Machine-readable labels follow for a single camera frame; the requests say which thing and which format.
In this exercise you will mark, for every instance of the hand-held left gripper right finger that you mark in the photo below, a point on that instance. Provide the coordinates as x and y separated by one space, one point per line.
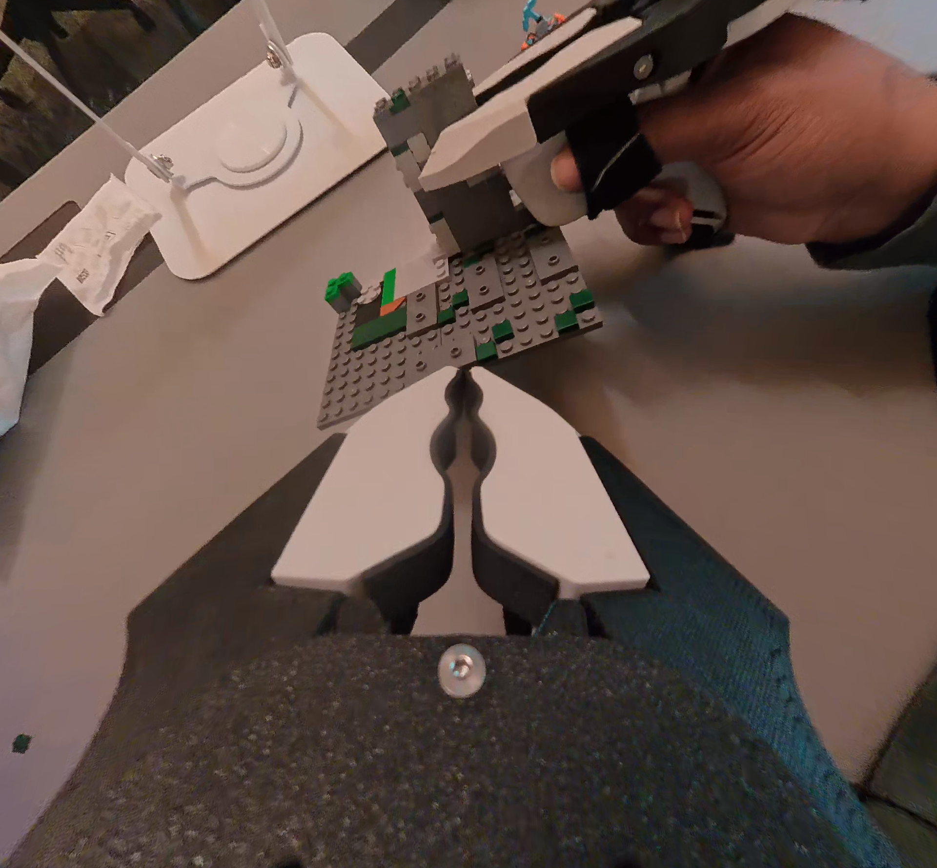
556 502

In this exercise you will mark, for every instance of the person's right hand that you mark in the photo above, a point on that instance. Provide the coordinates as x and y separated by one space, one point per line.
805 136

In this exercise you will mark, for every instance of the small orange blue brick figure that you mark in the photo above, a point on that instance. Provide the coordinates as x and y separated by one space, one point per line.
538 26

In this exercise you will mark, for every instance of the white printed paper bag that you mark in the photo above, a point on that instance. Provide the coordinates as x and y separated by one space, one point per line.
95 245

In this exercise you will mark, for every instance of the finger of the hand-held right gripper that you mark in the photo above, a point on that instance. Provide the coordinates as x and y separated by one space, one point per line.
483 143
534 55

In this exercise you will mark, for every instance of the white book stand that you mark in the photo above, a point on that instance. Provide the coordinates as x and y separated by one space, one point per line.
241 209

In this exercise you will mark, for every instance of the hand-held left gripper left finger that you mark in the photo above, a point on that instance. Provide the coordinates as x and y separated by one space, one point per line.
351 502

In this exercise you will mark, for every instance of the grey toy brick model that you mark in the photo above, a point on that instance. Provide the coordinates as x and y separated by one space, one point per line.
410 363

